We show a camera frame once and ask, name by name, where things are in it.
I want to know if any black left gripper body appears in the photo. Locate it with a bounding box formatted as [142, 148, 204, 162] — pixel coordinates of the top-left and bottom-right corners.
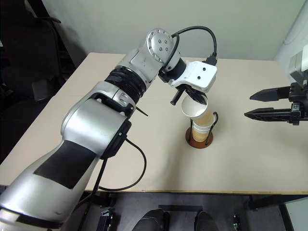
[177, 84, 196, 93]

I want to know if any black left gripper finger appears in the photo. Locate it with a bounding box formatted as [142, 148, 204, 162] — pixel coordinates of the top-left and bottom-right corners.
[170, 89, 182, 105]
[186, 88, 208, 105]

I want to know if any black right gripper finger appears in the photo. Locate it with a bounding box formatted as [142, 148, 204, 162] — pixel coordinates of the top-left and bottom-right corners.
[243, 107, 293, 123]
[249, 87, 293, 102]

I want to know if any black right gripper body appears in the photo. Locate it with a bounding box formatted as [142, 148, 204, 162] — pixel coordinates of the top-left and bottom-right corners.
[288, 81, 308, 126]

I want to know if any white and tan paper cup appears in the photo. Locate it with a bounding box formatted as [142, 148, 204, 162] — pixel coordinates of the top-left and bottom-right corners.
[192, 127, 212, 143]
[192, 121, 213, 132]
[180, 95, 217, 127]

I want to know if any black zip tie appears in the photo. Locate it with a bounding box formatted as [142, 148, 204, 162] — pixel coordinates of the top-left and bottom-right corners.
[135, 106, 149, 118]

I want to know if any dark grey rounded shape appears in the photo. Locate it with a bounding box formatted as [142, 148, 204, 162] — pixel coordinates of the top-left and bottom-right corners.
[133, 209, 170, 231]
[194, 211, 218, 231]

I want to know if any black office chair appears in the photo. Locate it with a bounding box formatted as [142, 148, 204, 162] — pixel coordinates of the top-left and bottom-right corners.
[0, 0, 80, 151]

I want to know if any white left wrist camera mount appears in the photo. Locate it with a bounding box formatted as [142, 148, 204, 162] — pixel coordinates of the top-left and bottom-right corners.
[168, 60, 218, 93]

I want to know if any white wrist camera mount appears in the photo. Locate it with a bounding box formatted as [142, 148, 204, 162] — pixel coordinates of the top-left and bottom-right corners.
[168, 60, 218, 93]
[287, 49, 308, 85]

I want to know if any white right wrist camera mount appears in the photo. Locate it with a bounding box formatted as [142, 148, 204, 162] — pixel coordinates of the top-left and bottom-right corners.
[287, 49, 308, 85]

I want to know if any brown cup holder stand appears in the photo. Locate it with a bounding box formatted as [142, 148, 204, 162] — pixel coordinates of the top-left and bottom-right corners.
[185, 111, 219, 149]

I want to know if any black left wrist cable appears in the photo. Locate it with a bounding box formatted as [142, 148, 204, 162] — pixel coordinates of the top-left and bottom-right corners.
[171, 26, 218, 66]

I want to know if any black left elbow cable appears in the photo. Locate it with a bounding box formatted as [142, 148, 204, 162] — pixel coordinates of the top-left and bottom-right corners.
[77, 137, 148, 214]

